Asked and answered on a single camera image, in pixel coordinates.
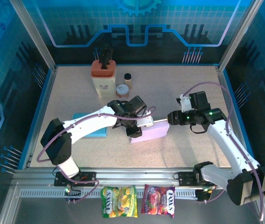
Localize tin can orange label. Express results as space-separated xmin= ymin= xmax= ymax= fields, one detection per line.
xmin=116 ymin=84 xmax=130 ymax=100

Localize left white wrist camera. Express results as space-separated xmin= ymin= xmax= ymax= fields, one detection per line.
xmin=136 ymin=111 xmax=156 ymax=128

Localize black knife handle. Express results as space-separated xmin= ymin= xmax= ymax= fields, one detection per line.
xmin=101 ymin=43 xmax=114 ymax=70

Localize black controller board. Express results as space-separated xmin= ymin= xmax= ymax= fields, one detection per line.
xmin=195 ymin=188 xmax=214 ymax=204
xmin=64 ymin=185 xmax=82 ymax=204

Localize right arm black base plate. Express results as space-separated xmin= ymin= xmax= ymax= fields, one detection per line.
xmin=178 ymin=171 xmax=221 ymax=187

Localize spice jar black lid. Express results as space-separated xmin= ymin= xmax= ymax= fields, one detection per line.
xmin=124 ymin=73 xmax=133 ymax=90

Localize purple paper box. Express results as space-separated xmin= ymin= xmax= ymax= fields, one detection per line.
xmin=130 ymin=119 xmax=170 ymax=144

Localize cream knife block orange top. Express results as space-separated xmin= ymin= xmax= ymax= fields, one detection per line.
xmin=90 ymin=59 xmax=118 ymax=99

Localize green candy bag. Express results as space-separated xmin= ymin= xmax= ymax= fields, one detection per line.
xmin=100 ymin=185 xmax=139 ymax=219

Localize slotted grey cable duct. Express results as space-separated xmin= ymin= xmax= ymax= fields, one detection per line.
xmin=19 ymin=189 xmax=200 ymax=199

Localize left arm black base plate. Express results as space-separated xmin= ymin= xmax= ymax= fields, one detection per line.
xmin=54 ymin=171 xmax=98 ymax=187

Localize aluminium front rail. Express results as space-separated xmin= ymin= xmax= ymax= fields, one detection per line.
xmin=11 ymin=167 xmax=264 ymax=187

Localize aluminium frame post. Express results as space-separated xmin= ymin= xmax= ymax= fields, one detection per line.
xmin=217 ymin=0 xmax=264 ymax=72
xmin=8 ymin=0 xmax=59 ymax=73

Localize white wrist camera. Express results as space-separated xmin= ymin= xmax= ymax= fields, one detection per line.
xmin=176 ymin=94 xmax=192 ymax=113
xmin=136 ymin=111 xmax=156 ymax=128

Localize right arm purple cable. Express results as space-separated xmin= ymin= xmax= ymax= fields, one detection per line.
xmin=182 ymin=82 xmax=265 ymax=221

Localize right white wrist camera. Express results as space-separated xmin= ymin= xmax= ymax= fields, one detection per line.
xmin=176 ymin=94 xmax=192 ymax=113

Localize blue paper box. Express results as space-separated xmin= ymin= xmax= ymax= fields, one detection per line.
xmin=73 ymin=113 xmax=107 ymax=139

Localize red berry candy bag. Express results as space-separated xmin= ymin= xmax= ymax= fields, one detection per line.
xmin=141 ymin=184 xmax=175 ymax=219

